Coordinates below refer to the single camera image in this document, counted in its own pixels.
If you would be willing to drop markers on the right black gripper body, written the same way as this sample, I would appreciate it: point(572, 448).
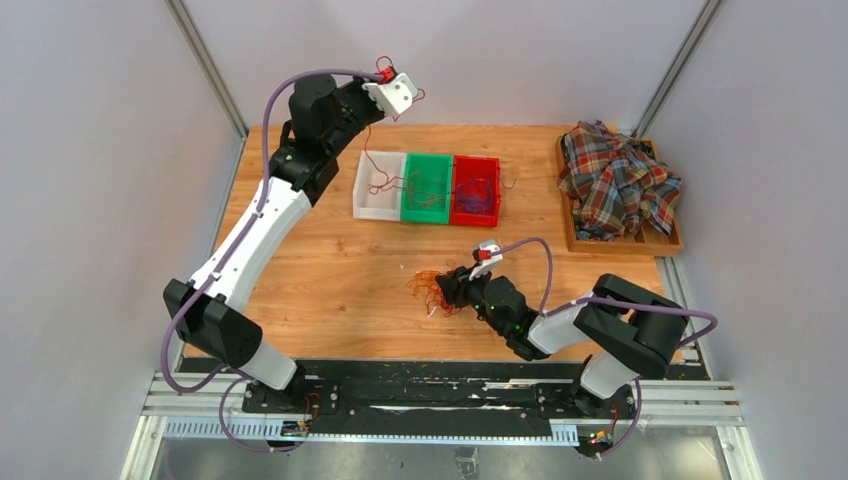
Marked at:
point(473, 292)

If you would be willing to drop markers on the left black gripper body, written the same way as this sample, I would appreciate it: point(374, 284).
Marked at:
point(366, 109)

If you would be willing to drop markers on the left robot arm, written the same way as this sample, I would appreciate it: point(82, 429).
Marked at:
point(309, 120)

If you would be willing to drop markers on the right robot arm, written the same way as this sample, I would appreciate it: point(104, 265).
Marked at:
point(636, 330)

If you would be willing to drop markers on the white plastic bin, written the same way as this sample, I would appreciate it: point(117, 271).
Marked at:
point(378, 186)

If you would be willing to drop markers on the red plastic bin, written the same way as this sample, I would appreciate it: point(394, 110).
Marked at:
point(476, 191)

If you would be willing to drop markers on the green plastic bin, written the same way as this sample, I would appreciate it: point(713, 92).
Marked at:
point(426, 196)

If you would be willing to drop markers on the plaid cloth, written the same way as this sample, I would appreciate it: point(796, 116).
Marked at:
point(618, 183)

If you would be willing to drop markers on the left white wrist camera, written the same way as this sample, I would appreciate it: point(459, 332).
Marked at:
point(395, 97)

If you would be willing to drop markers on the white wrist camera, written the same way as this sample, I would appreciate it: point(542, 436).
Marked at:
point(395, 97)
point(486, 255)

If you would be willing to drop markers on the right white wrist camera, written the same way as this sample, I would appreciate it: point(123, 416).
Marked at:
point(486, 255)

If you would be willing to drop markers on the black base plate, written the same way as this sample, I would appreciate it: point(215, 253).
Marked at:
point(440, 398)

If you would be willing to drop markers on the aluminium frame rail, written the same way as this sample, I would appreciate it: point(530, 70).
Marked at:
point(215, 412)

